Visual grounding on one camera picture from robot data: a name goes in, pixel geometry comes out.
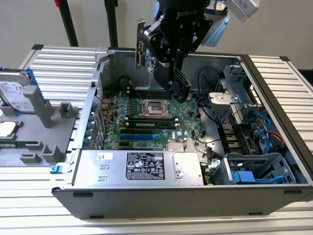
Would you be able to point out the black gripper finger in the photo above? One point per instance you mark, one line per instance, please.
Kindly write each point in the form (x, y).
(182, 49)
(156, 36)

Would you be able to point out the green graphics card black fan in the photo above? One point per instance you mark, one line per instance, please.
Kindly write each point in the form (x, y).
(176, 85)

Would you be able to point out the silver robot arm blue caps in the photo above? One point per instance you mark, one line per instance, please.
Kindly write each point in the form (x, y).
(217, 31)

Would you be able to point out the black RAM slot bank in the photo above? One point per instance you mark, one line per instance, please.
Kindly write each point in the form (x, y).
(146, 93)
(151, 119)

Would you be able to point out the metal CPU socket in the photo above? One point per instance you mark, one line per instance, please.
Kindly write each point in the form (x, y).
(154, 107)

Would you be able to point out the silver metal drive cage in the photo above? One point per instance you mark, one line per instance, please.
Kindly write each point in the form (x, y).
(240, 80)

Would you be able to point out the green motherboard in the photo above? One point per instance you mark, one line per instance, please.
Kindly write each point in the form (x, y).
(181, 117)

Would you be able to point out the metal rear port stack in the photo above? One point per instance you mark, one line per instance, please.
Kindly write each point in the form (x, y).
(105, 110)

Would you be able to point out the black stand pole red clamp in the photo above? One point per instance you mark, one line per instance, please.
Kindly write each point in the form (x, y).
(67, 22)

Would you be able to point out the blue card retention clip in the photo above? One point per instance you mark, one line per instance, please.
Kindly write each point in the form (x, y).
(89, 126)
(95, 106)
(86, 143)
(88, 134)
(91, 119)

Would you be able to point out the long black expansion slot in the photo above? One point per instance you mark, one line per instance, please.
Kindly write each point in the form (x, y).
(135, 131)

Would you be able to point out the silver finned heatsink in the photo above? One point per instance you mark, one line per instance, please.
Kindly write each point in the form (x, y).
(175, 146)

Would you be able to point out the blue expansion slot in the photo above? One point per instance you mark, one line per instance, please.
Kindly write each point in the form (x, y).
(135, 137)

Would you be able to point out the silver power supply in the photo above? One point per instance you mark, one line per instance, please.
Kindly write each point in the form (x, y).
(117, 171)

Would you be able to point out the blue plastic drive latch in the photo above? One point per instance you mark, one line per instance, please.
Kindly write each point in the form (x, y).
(244, 176)

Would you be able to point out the hard disk blue carrier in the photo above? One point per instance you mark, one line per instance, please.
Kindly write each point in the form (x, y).
(12, 90)

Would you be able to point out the open grey PC case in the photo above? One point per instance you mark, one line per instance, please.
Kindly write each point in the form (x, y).
(171, 203)

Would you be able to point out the grey parts rack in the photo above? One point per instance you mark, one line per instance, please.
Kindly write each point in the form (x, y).
(31, 129)

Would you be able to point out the small blue latch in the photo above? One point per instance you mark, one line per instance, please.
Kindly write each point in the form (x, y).
(55, 169)

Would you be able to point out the silver CPU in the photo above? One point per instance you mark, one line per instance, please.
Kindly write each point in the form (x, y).
(7, 129)

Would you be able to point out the green RAM stick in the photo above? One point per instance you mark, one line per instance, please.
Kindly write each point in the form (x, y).
(12, 145)

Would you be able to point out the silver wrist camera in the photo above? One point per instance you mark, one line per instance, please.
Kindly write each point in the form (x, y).
(242, 9)

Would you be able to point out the black plastic fan duct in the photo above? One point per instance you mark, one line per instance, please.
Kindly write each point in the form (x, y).
(230, 137)

